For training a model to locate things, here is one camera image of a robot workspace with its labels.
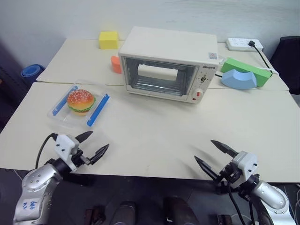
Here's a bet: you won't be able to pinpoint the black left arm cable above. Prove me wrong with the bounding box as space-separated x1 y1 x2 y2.
34 133 59 169

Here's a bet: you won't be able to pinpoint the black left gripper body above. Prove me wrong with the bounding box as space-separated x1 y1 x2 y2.
71 150 92 168

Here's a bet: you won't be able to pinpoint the dark rounded shape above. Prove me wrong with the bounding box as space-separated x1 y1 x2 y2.
112 200 137 225
162 195 200 225

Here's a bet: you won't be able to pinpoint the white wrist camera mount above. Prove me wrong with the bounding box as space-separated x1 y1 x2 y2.
54 134 80 172
230 150 259 180

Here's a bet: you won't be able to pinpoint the orange block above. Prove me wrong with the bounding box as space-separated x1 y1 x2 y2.
110 55 122 75

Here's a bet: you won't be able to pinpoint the black plug with cable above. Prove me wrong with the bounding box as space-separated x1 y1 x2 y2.
247 40 274 71

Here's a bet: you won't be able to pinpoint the blue arch foam block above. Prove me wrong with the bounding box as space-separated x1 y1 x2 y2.
221 69 259 90

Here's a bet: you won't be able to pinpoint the black chair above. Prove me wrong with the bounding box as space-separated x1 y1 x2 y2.
269 36 300 96

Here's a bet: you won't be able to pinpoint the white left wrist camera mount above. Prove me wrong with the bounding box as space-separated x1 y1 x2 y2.
54 134 80 172

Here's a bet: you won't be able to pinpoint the white power strip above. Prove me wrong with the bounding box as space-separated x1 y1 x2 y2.
225 37 264 53

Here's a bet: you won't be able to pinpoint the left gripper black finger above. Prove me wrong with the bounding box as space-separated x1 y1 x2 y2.
89 143 110 165
75 131 94 144

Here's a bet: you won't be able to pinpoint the yellow foam block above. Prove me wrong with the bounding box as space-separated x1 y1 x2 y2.
98 30 120 50

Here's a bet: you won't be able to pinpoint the toy hamburger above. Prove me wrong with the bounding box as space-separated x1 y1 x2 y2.
67 89 97 117

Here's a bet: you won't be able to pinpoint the cream toaster oven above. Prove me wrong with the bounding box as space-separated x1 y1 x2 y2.
118 26 218 105

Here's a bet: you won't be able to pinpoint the green foam block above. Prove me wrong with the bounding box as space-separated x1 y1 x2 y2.
220 57 274 88

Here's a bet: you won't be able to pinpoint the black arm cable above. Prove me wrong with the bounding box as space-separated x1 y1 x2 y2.
34 133 59 169
226 184 243 225

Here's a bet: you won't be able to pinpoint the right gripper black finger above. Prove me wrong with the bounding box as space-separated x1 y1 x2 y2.
194 155 220 182
210 140 239 158

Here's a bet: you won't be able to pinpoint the thin white floor cable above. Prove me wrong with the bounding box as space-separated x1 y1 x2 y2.
280 181 300 225

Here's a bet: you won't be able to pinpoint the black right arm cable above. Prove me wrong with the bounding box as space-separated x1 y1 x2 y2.
226 184 243 225

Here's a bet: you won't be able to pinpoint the glass oven door with handle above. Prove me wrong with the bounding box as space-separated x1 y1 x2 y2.
121 56 197 98

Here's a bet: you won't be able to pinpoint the blue rolled mat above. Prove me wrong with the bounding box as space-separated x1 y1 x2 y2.
21 64 46 79

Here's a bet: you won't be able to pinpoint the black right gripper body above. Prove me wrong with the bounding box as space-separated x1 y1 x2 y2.
216 162 245 188

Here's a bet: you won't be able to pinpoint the clear plastic container blue clips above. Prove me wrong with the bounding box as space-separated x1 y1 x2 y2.
46 78 111 130

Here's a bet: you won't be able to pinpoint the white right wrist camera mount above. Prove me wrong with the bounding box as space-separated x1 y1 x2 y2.
230 150 259 180

